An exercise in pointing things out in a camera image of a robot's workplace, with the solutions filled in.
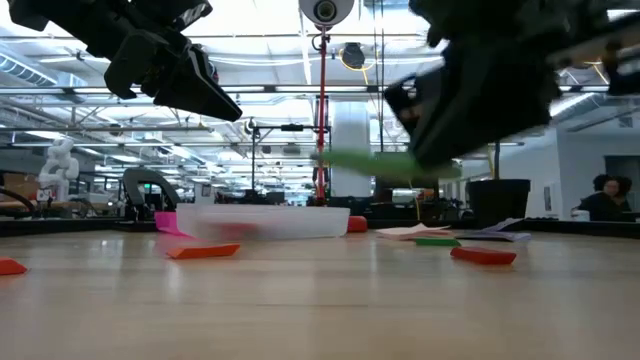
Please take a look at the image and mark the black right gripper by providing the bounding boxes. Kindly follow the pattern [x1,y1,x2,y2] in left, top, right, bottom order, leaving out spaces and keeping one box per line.
[384,0,640,169]

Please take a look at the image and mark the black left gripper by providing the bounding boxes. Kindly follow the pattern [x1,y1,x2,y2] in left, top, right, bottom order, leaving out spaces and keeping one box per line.
[7,0,244,123]

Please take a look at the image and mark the green-handled scissors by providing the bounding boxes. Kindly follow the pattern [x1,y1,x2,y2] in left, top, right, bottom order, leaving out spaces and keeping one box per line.
[312,149,464,181]

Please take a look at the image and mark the green eraser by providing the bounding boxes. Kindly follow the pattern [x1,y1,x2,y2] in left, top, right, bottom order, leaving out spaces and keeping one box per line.
[413,236,462,248]

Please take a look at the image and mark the red eraser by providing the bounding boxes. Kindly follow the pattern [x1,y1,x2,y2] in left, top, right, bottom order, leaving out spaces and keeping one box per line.
[449,246,518,266]

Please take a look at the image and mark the orange eraser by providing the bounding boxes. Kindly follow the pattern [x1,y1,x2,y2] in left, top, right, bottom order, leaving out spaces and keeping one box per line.
[0,256,29,277]
[165,243,241,260]

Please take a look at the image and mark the black monitor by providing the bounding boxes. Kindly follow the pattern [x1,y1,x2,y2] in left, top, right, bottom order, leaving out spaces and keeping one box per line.
[374,174,440,192]

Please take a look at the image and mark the white column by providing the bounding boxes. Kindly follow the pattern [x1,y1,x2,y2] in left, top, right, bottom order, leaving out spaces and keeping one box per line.
[331,101,372,199]

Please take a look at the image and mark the black plant pot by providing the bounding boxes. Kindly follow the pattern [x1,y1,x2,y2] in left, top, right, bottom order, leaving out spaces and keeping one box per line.
[465,178,532,229]

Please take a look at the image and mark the red vertical pole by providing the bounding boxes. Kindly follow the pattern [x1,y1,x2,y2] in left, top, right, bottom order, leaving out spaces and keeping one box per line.
[315,29,329,206]

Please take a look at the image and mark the purple paper notepad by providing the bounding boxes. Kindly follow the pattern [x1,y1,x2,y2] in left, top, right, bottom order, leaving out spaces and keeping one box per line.
[454,217,532,244]

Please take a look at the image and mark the black equipment at left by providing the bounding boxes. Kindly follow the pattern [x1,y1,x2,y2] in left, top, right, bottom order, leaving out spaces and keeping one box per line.
[0,218,640,237]

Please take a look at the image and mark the person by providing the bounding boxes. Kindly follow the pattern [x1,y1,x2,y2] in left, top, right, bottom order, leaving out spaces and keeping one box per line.
[572,173,634,222]

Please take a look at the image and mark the translucent plastic box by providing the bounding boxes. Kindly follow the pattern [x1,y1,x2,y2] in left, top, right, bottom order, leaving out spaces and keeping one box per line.
[175,203,351,240]

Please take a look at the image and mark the black ceiling cable reel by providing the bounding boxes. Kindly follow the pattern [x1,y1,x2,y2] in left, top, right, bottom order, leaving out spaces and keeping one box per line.
[341,42,366,70]

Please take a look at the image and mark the black stand frame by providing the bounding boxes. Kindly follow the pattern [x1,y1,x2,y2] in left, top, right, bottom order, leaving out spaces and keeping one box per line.
[249,122,332,201]

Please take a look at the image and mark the white round overhead camera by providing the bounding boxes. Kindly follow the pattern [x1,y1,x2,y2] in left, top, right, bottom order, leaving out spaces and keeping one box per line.
[298,0,356,29]

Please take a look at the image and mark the black curved hose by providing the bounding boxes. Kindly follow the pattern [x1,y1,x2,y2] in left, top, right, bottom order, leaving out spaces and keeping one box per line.
[0,187,29,220]

